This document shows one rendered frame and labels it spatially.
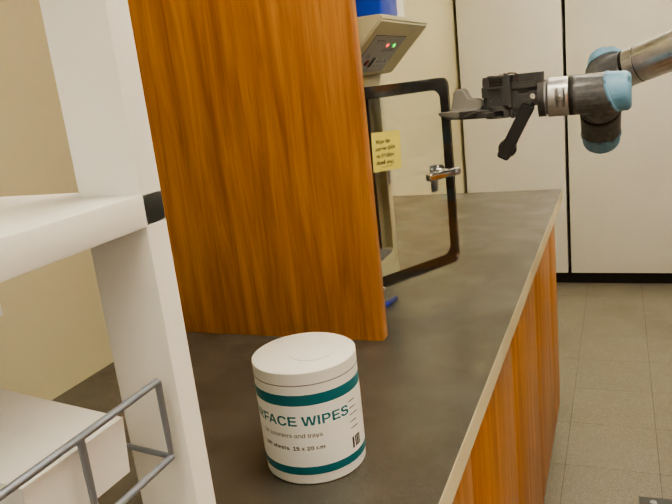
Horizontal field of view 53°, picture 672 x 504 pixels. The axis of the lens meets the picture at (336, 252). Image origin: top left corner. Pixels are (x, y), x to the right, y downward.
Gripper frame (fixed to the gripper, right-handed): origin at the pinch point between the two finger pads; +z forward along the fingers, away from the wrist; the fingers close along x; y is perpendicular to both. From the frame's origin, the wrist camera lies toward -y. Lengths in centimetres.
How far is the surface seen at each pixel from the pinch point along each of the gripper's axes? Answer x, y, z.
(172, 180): 32, -5, 47
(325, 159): 32.0, -3.1, 14.1
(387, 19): 20.0, 19.3, 4.4
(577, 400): -133, -131, -16
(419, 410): 56, -37, -6
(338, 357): 72, -22, -2
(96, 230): 114, 4, -8
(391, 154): 12.4, -5.4, 8.4
